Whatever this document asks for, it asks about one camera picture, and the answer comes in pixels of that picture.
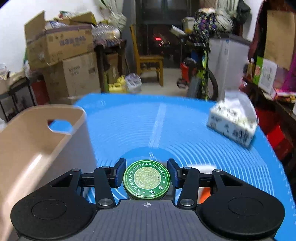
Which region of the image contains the green black bicycle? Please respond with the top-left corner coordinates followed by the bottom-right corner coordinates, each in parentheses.
top-left (177, 35), bottom-right (219, 100)

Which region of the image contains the blue silicone mat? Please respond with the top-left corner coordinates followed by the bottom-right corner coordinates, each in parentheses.
top-left (74, 93), bottom-right (294, 241)

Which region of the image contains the taped brown cardboard box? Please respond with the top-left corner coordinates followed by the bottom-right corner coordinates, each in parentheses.
top-left (43, 52), bottom-right (101, 98)

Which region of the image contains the wooden chair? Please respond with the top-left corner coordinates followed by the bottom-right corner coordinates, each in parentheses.
top-left (130, 24), bottom-right (164, 87)

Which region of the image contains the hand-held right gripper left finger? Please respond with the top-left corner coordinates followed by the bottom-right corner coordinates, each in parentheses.
top-left (50, 158), bottom-right (127, 208)

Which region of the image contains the patterned cloth pile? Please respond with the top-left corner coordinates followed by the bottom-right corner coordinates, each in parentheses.
top-left (193, 7), bottom-right (233, 44)

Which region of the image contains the black metal rack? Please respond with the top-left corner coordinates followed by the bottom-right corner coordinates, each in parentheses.
top-left (0, 76), bottom-right (36, 122)

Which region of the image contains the green white carton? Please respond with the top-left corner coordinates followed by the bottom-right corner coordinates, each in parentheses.
top-left (253, 56), bottom-right (278, 92)

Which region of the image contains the yellow plastic jug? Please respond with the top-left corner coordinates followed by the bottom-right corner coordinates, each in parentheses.
top-left (108, 76), bottom-right (127, 93)

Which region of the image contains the dark wooden table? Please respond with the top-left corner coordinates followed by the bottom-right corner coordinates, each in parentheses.
top-left (94, 38), bottom-right (127, 93)

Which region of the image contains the beige plastic basket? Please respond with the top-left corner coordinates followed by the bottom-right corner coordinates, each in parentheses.
top-left (0, 104), bottom-right (97, 241)

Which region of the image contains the orange plastic item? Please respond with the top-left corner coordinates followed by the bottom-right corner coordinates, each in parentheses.
top-left (199, 188), bottom-right (211, 204)

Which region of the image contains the green round lid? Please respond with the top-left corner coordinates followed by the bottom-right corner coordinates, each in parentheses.
top-left (122, 160), bottom-right (171, 200)

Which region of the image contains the red plastic crate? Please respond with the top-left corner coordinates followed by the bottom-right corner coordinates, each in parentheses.
top-left (255, 108), bottom-right (294, 161)

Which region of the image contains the dark glass door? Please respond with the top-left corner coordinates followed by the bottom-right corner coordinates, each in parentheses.
top-left (135, 0), bottom-right (194, 69)

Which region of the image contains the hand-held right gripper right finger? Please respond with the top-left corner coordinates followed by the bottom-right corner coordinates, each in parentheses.
top-left (167, 158), bottom-right (244, 208)

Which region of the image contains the white printed tissue box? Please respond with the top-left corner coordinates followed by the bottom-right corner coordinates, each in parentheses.
top-left (206, 91), bottom-right (259, 147)

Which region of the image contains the translucent plastic bag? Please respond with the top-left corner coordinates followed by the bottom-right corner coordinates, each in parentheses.
top-left (125, 73), bottom-right (142, 93)

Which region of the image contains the open brown cardboard box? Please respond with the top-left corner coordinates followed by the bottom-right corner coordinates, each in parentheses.
top-left (24, 11), bottom-right (95, 68)

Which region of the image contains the pile of clear plastic bottles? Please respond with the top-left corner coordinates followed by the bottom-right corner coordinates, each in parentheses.
top-left (92, 23), bottom-right (121, 40)

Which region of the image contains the brown cardboard sheet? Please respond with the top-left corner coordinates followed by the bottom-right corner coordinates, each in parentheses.
top-left (264, 9), bottom-right (296, 70)

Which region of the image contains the white chest freezer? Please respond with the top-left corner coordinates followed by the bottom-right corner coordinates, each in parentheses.
top-left (208, 34), bottom-right (252, 102)

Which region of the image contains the red plastic bucket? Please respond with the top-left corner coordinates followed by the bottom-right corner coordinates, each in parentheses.
top-left (180, 59), bottom-right (192, 85)

